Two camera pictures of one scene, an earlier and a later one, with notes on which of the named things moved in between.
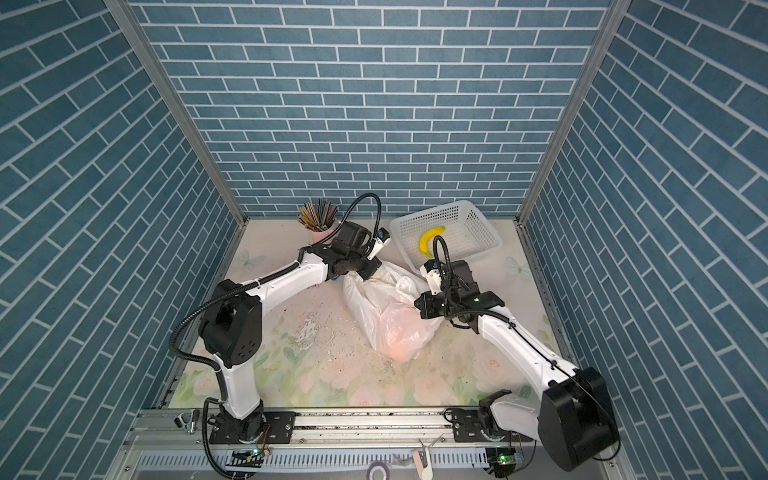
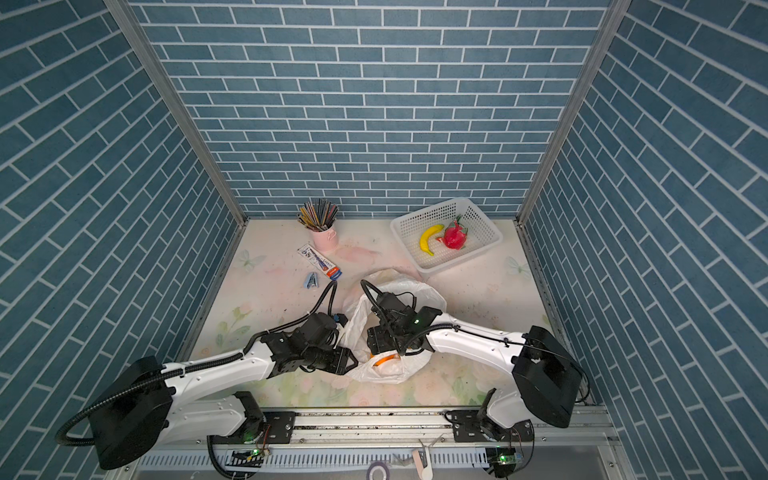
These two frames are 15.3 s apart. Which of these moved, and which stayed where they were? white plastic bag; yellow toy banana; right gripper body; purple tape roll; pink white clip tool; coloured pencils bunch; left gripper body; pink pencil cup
Moved: right gripper body; left gripper body; white plastic bag
Stayed: coloured pencils bunch; pink pencil cup; purple tape roll; yellow toy banana; pink white clip tool
